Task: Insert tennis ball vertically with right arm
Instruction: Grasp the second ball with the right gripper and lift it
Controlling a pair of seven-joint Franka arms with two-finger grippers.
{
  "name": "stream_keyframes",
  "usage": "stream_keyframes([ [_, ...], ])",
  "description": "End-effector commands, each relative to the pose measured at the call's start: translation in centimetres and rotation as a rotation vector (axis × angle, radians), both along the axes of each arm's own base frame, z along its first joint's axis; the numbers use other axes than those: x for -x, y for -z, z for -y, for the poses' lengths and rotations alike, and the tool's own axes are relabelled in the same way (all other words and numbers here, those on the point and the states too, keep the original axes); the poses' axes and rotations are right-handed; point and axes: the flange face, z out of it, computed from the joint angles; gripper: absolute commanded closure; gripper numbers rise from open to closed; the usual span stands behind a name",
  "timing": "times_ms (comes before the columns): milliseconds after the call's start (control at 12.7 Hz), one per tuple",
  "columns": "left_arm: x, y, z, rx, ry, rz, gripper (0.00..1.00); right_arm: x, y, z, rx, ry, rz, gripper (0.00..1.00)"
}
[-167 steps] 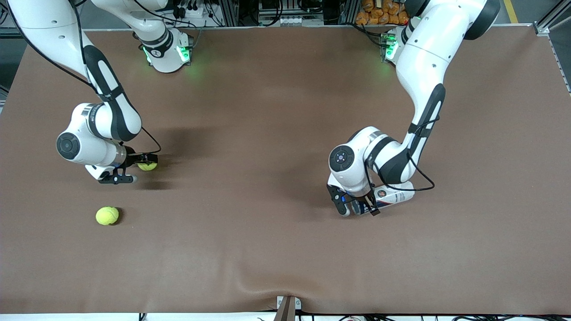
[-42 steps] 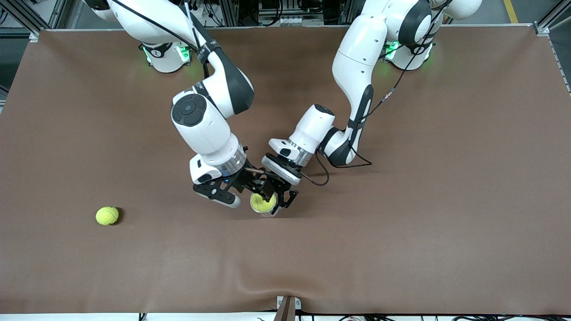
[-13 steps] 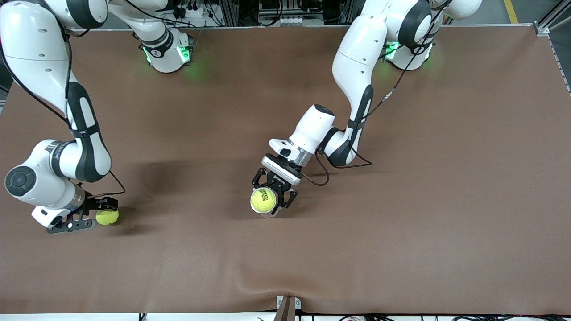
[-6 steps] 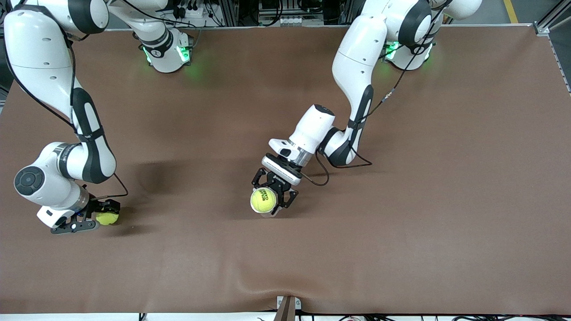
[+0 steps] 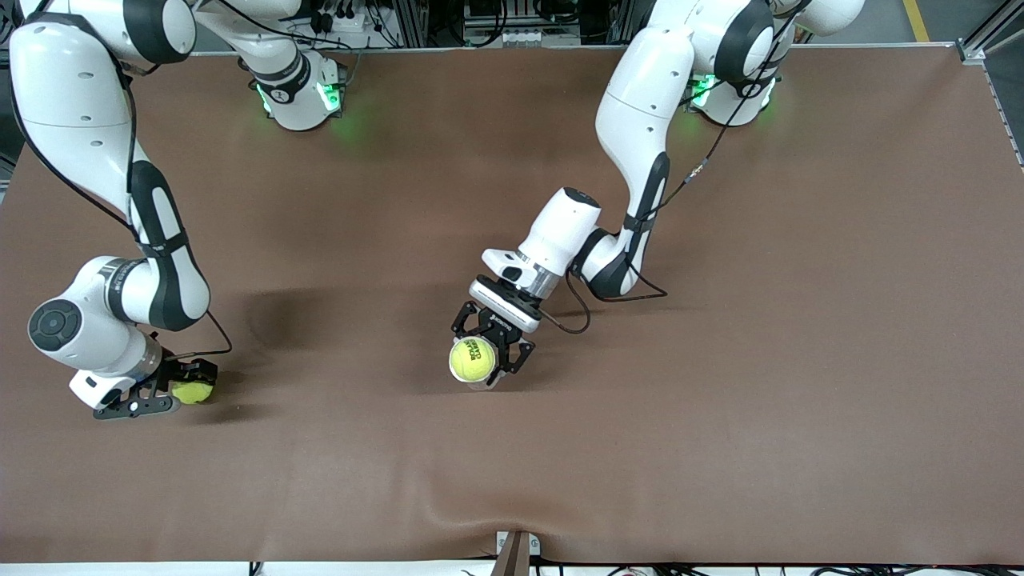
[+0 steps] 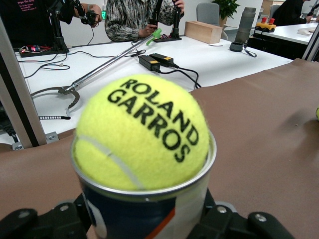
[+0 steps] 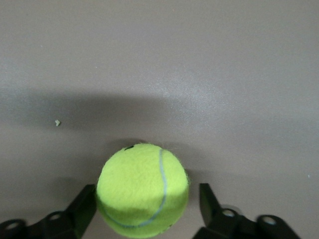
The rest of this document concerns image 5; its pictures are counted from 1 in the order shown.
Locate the clear tennis ball tube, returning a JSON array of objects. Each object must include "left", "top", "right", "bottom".
[{"left": 450, "top": 340, "right": 503, "bottom": 392}]

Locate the brown table mat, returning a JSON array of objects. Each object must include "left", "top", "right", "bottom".
[{"left": 0, "top": 44, "right": 1024, "bottom": 566}]

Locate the white power strip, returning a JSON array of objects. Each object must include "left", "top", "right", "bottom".
[{"left": 308, "top": 0, "right": 381, "bottom": 33}]

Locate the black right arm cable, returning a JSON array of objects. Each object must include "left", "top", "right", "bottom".
[{"left": 8, "top": 0, "right": 234, "bottom": 361}]

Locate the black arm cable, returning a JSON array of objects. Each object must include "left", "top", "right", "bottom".
[
  {"left": 8, "top": 0, "right": 234, "bottom": 361},
  {"left": 538, "top": 0, "right": 801, "bottom": 335}
]

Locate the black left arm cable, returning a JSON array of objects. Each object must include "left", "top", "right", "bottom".
[{"left": 538, "top": 0, "right": 801, "bottom": 335}]

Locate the aluminium profile beam with bracket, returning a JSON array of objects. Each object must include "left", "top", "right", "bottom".
[{"left": 494, "top": 530, "right": 542, "bottom": 576}]

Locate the aluminium frame post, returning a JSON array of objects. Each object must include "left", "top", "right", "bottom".
[{"left": 390, "top": 0, "right": 431, "bottom": 49}]

